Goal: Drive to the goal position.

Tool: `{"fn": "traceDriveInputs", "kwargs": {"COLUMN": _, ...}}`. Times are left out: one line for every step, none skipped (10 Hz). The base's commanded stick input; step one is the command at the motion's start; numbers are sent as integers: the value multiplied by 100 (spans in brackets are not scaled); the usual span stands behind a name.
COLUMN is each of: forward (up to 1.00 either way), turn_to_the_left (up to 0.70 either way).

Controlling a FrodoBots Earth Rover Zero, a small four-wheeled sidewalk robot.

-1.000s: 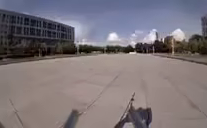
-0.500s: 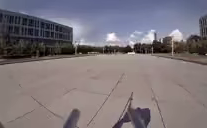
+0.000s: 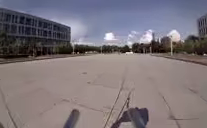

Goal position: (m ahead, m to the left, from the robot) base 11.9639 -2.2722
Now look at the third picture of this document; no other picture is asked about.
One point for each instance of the grey concrete pavement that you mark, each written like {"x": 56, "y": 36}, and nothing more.
{"x": 91, "y": 73}

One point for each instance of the distant building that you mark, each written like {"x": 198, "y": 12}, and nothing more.
{"x": 165, "y": 41}

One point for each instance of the pale pole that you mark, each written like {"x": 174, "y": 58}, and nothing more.
{"x": 171, "y": 46}

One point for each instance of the row of trees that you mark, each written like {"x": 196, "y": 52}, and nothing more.
{"x": 31, "y": 48}
{"x": 191, "y": 45}

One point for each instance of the dark ground strip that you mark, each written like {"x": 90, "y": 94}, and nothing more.
{"x": 24, "y": 58}
{"x": 191, "y": 59}

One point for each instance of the large grey glass building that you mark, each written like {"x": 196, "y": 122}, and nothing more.
{"x": 27, "y": 28}

